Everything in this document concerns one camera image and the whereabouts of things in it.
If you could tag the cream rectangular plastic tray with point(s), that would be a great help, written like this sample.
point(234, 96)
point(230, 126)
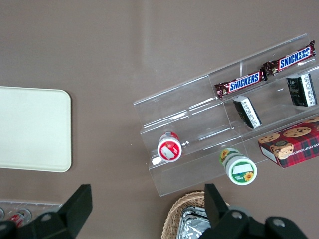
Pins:
point(32, 129)

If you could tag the green lidded yogurt bottle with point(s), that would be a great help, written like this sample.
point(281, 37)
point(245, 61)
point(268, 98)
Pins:
point(243, 171)

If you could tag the oval wicker basket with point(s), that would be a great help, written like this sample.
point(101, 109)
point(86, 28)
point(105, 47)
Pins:
point(172, 219)

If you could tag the clear acrylic bottle stand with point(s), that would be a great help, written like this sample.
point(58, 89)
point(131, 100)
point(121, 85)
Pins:
point(49, 206)

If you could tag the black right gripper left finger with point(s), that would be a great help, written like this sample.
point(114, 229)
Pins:
point(74, 211)

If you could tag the stacked aluminium foil containers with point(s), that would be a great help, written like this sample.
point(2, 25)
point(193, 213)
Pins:
point(192, 226)

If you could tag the red tartan cookie box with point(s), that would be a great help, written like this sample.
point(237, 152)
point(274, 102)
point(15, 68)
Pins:
point(296, 144)

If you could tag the small black white box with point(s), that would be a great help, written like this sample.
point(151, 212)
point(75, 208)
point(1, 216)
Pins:
point(248, 113)
point(302, 89)

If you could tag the Snickers chocolate bar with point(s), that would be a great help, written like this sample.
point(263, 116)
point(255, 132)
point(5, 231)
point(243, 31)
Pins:
point(243, 83)
point(294, 58)

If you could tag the clear acrylic stepped display stand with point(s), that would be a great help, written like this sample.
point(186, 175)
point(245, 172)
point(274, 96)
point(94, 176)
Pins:
point(179, 99)

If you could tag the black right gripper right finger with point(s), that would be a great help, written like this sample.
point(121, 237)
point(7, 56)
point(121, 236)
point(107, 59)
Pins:
point(216, 211)

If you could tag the red cola bottle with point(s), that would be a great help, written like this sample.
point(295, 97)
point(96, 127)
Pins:
point(21, 216)

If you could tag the red lidded yogurt bottle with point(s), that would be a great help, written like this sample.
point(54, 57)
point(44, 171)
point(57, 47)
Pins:
point(169, 150)

